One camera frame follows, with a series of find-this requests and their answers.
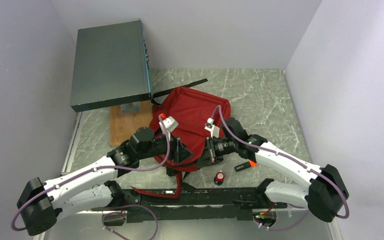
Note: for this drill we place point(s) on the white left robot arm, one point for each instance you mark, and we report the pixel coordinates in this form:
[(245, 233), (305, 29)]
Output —
[(43, 203)]

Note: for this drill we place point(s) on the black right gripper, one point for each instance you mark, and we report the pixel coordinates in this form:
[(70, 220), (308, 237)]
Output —
[(209, 156)]

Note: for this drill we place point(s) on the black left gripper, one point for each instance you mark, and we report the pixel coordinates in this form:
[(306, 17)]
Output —
[(178, 151)]

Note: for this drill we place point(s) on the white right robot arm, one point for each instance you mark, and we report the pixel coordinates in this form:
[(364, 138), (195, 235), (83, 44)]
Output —
[(319, 189)]

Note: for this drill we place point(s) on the red backpack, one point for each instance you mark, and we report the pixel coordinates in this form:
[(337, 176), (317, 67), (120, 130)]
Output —
[(190, 108)]

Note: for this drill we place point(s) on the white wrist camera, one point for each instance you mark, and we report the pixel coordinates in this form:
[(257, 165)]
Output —
[(167, 124), (214, 131)]

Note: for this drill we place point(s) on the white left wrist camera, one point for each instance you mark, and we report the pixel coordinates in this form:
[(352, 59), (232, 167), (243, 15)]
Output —
[(167, 124)]

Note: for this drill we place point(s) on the black mounting rail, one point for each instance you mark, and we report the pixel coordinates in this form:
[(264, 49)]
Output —
[(195, 203)]

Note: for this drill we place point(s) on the metal post with base plate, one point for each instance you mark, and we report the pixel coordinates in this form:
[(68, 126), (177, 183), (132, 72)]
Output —
[(130, 108)]

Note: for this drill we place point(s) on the orange highlighter marker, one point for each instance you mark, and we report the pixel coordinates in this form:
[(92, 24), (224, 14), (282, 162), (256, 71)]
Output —
[(245, 165)]

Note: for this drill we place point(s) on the wooden board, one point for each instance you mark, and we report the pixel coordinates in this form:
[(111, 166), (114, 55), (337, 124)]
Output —
[(122, 126)]

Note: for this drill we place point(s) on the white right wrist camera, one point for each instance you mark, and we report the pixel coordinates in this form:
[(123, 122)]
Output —
[(214, 131)]

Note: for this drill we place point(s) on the dark grey box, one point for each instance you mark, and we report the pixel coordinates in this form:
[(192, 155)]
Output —
[(111, 67)]

